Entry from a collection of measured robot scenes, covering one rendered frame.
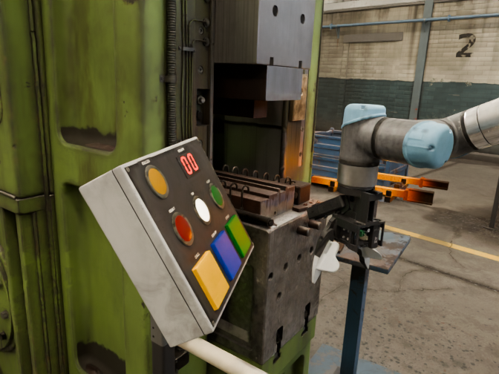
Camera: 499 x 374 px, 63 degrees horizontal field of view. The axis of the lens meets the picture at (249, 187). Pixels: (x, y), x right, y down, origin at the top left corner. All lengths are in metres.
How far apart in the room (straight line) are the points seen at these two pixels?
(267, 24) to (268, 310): 0.82
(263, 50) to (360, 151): 0.48
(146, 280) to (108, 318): 0.83
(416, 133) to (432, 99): 8.47
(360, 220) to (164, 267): 0.38
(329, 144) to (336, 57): 5.15
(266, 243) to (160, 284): 0.59
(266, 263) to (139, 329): 0.40
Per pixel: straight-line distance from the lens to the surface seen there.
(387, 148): 0.73
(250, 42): 1.12
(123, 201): 0.61
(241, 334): 1.40
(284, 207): 1.32
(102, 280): 1.42
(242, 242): 0.85
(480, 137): 0.80
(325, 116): 10.32
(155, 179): 0.65
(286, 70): 1.23
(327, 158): 5.31
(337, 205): 0.82
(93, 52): 1.26
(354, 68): 9.97
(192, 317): 0.64
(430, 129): 0.70
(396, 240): 1.84
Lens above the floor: 1.32
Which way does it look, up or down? 15 degrees down
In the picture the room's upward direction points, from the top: 2 degrees clockwise
